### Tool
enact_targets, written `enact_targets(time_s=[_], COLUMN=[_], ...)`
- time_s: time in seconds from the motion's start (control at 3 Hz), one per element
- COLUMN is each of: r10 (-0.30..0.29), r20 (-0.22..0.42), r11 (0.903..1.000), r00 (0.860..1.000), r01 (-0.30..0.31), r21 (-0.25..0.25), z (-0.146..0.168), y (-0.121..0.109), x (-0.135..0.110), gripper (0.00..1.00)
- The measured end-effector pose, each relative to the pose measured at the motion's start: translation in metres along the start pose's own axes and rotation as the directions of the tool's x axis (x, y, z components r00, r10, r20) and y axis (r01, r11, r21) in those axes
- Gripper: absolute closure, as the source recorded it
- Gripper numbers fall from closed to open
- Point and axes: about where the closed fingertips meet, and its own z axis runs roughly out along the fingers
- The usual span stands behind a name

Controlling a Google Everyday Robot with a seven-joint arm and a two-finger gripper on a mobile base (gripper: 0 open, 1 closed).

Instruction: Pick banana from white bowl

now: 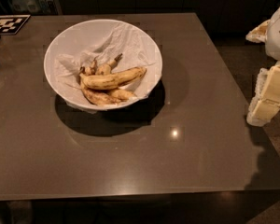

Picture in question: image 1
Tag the lower right small banana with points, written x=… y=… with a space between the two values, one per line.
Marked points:
x=123 y=95

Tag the upper banana with stem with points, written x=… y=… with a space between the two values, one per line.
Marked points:
x=106 y=68

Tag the small banana stub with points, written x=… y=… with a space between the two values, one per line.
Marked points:
x=88 y=67

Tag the plastic bottles in background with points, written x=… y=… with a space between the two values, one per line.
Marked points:
x=34 y=7

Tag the lower left spotted banana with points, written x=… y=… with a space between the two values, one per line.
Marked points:
x=98 y=97

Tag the white paper liner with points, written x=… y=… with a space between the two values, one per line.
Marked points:
x=103 y=65

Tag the white round bowl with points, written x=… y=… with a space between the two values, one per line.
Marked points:
x=101 y=40

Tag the black white fiducial marker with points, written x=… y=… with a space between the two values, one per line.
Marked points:
x=11 y=24

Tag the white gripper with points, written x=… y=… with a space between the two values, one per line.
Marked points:
x=279 y=34

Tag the yellow banana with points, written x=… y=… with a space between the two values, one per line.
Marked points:
x=114 y=80

